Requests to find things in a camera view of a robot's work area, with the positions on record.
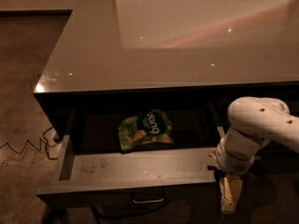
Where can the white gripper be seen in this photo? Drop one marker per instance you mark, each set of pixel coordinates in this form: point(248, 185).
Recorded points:
point(232, 161)

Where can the dark drawer cabinet counter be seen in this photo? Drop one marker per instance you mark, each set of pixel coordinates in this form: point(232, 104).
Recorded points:
point(132, 56)

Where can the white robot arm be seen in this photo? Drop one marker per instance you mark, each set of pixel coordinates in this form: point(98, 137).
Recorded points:
point(242, 146)

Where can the green snack bag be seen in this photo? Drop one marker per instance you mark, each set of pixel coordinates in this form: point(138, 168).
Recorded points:
point(145, 129)

